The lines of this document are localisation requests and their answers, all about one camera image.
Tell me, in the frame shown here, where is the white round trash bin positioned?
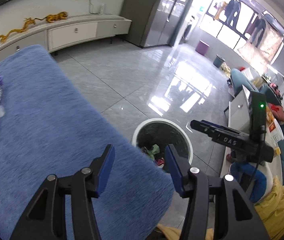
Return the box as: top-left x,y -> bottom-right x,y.
131,118 -> 193,172

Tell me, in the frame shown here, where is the white coffee table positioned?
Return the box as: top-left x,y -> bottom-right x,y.
224,86 -> 284,183

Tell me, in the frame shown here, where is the blue fluffy blanket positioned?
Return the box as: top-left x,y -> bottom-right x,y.
0,45 -> 173,239

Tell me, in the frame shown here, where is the grey blue bucket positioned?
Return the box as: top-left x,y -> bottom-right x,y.
213,55 -> 225,68

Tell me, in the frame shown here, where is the purple stool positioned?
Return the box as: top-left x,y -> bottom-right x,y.
195,40 -> 210,56

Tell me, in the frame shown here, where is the white tv cabinet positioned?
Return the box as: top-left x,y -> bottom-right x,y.
0,15 -> 132,61

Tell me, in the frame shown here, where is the grey refrigerator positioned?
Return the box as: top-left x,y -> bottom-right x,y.
120,0 -> 193,48

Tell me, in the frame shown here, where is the golden dragon figurine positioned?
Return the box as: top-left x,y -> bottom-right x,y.
0,18 -> 36,43

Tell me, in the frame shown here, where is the golden tiger figurine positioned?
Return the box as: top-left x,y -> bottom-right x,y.
35,11 -> 68,23

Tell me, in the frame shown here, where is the white power strip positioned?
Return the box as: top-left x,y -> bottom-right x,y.
99,4 -> 105,15

